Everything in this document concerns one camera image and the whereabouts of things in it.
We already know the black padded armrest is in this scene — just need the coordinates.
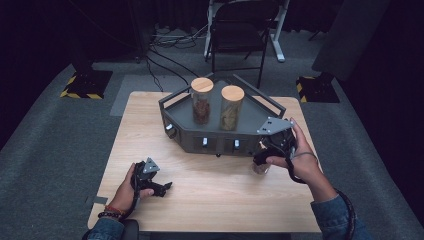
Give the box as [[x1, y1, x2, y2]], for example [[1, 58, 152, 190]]
[[120, 218, 141, 240]]

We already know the black right gripper strap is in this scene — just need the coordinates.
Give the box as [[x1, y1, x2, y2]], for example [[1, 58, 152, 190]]
[[287, 146, 357, 240]]

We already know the wooden-lid jar with brown contents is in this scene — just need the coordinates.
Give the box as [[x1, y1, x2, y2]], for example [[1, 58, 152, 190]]
[[251, 141, 273, 176]]

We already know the grey floor mat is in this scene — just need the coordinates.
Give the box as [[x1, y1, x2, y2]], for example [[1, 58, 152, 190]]
[[109, 73, 214, 117]]

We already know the wooden-lid jar with pale leaves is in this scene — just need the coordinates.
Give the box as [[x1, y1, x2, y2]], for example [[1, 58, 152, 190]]
[[218, 84, 246, 132]]

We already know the person's left hand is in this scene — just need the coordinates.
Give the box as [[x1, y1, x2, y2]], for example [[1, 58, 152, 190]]
[[107, 162, 155, 215]]

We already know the bundle of black floor cables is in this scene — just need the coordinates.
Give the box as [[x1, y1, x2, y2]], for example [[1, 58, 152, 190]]
[[145, 23, 210, 93]]

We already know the dark beaded bracelet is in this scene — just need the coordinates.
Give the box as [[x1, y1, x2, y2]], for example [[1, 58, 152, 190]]
[[97, 211, 123, 221]]

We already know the red string bracelet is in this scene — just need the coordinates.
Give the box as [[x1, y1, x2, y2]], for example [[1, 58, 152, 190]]
[[104, 204, 127, 217]]

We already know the black left gripper strap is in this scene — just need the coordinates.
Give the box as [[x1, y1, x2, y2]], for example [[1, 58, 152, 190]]
[[123, 166, 141, 219]]

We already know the dark grey corner shelf rack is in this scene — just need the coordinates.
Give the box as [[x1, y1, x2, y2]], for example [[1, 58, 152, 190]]
[[158, 72, 287, 158]]

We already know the white desk frame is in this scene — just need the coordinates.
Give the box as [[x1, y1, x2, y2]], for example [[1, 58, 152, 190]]
[[203, 0, 291, 64]]

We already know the wooden-lid jar with reddish contents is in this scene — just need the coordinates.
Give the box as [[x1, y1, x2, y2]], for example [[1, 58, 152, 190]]
[[190, 77, 215, 126]]

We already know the grey tape strip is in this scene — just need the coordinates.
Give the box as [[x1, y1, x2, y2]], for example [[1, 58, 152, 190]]
[[85, 195, 109, 206]]

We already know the person's right hand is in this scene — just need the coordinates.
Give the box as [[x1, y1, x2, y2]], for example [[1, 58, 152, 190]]
[[265, 116, 324, 185]]

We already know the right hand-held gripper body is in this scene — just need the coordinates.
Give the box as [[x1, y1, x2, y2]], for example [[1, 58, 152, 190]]
[[255, 116, 298, 160]]

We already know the dark grey hanging panel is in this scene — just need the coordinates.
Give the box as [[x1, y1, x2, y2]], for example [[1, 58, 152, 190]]
[[311, 0, 392, 82]]

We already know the black folding chair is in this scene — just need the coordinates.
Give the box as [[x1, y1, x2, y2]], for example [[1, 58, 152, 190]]
[[209, 0, 280, 89]]

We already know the black gripper strap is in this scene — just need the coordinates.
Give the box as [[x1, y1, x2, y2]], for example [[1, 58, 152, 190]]
[[123, 166, 141, 219], [287, 146, 357, 240]]

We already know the black yellow striped stand base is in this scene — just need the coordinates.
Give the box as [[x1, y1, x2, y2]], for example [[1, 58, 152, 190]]
[[295, 73, 341, 104], [59, 69, 114, 100]]

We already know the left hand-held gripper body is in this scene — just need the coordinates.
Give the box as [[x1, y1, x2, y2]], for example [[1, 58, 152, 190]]
[[130, 157, 167, 198]]

